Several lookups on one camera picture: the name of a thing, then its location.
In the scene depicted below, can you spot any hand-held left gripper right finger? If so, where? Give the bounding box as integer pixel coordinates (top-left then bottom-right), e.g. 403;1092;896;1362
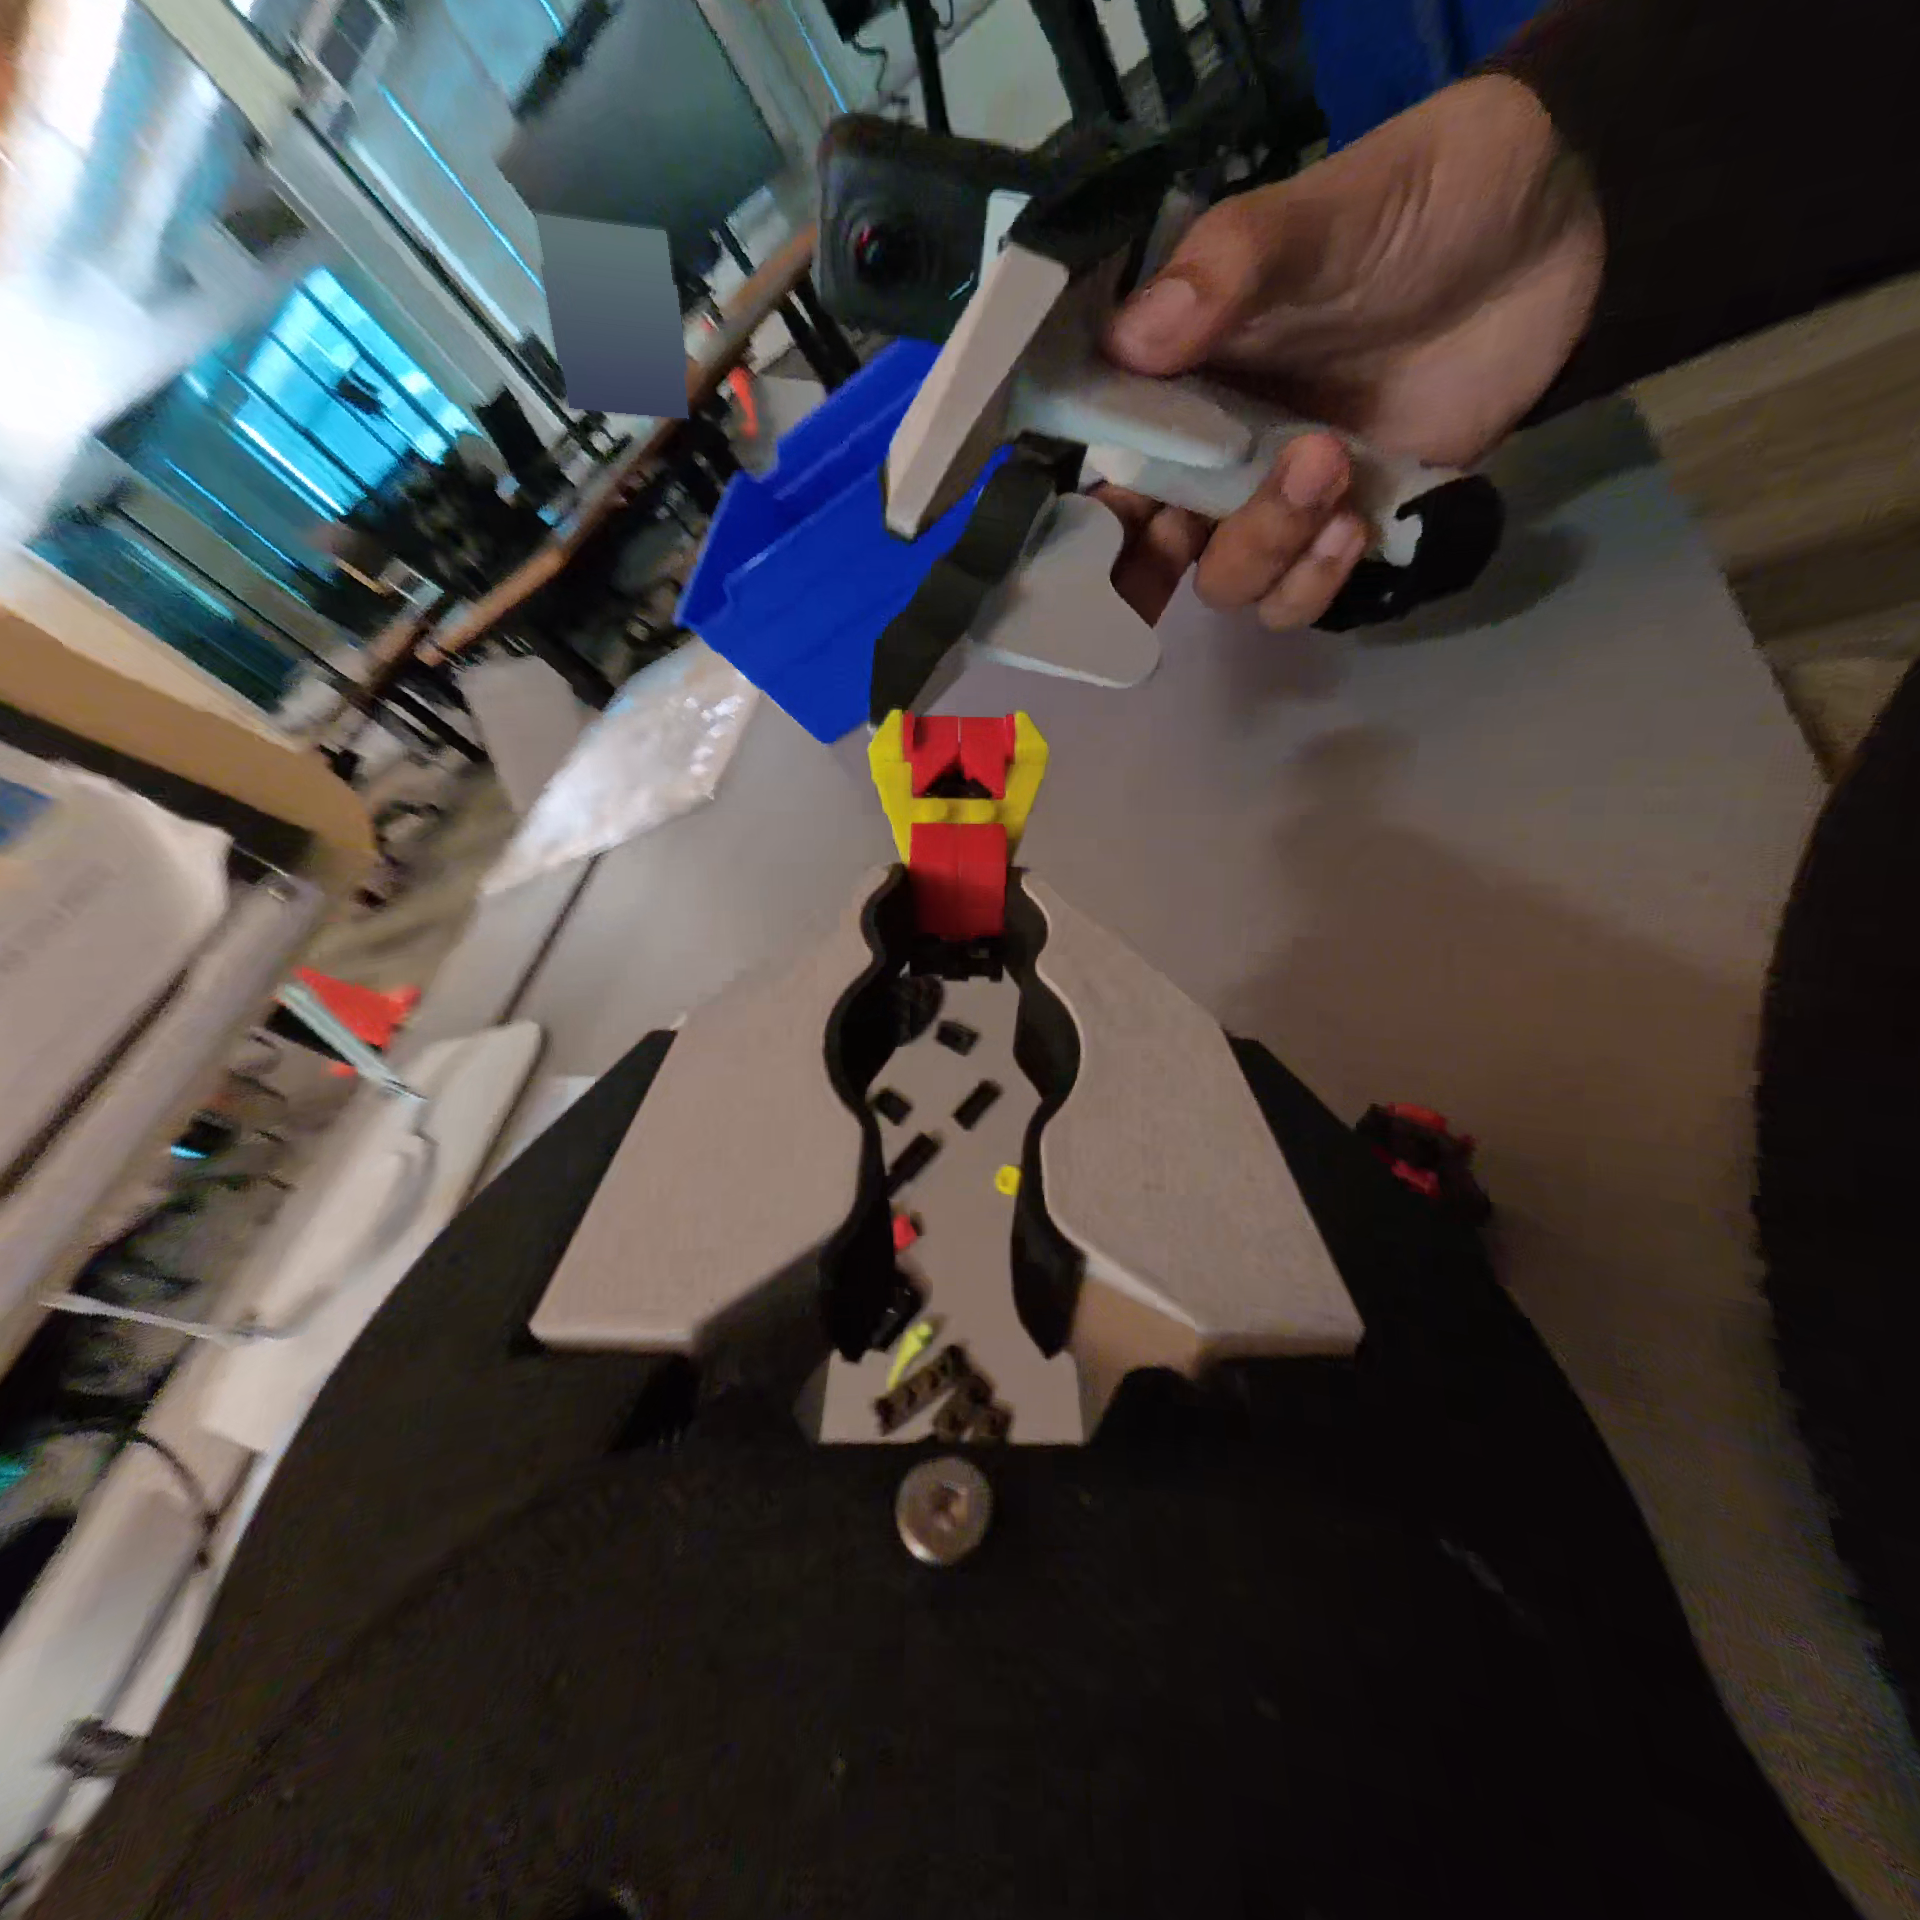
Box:
1014;873;1366;1445

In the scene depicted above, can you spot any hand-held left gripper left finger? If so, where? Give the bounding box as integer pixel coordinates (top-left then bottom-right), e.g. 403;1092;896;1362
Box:
527;866;902;1445

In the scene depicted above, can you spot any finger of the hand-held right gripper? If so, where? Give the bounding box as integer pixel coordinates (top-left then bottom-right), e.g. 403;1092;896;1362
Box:
881;239;1073;542
872;450;1057;720

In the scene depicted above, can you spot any yellow black red lego model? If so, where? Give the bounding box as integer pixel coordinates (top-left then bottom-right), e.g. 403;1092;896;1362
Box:
865;708;1051;985

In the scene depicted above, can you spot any pile of lego pieces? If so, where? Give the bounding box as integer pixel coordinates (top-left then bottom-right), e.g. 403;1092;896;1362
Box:
870;982;1029;1445

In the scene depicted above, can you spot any person's right forearm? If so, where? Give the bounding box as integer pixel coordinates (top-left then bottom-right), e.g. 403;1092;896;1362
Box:
1476;0;1920;430

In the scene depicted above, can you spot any long red black lego assembly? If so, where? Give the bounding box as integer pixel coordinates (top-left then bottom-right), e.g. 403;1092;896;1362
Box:
1357;1102;1489;1202

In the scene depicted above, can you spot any person's right hand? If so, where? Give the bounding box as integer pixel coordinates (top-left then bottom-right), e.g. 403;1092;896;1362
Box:
1101;76;1606;633

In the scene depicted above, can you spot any blue bin with square tag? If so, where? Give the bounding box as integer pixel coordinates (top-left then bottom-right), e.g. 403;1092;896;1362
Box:
673;335;1011;745

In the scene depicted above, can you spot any clear plastic bag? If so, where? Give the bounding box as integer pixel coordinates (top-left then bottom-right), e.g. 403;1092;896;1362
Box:
479;644;768;903

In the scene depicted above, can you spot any black cable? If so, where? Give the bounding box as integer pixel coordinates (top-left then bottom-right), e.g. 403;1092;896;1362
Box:
46;1423;225;1770

